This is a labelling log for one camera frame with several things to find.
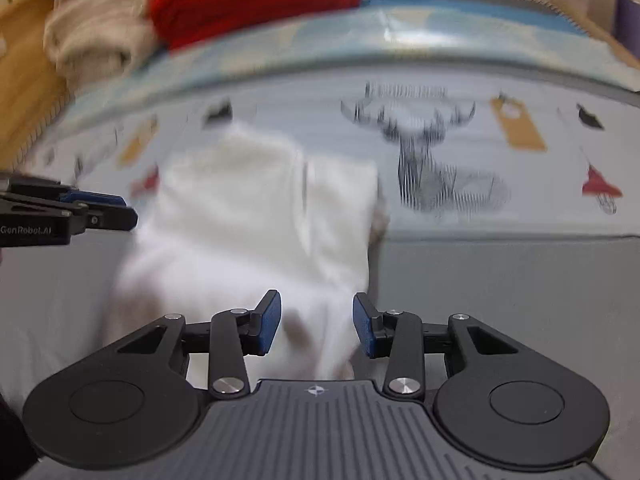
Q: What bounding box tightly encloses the white small garment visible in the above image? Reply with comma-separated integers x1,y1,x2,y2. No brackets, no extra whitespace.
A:
102,121,392,392

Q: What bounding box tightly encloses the beige folded blanket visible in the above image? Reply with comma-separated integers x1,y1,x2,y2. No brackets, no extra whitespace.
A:
42,0,167,87

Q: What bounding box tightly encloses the printed light blue blanket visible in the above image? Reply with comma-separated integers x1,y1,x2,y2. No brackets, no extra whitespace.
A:
20,0,640,242

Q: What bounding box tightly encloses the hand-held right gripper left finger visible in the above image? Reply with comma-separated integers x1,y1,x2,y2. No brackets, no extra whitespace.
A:
117,289,284,402

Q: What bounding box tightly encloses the wooden bed frame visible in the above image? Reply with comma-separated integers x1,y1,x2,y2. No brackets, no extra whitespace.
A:
0,0,72,171

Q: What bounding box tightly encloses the grey bed sheet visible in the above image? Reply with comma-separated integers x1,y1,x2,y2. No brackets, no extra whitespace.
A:
0,232,640,480

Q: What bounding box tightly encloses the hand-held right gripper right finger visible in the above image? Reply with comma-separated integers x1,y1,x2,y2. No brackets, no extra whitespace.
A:
352,292,520,402

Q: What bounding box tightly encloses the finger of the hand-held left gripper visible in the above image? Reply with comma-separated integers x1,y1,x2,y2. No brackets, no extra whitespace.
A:
9,176,128,208
0,193,139,235

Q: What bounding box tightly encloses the purple box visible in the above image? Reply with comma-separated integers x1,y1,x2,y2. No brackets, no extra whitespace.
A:
615,0,640,62

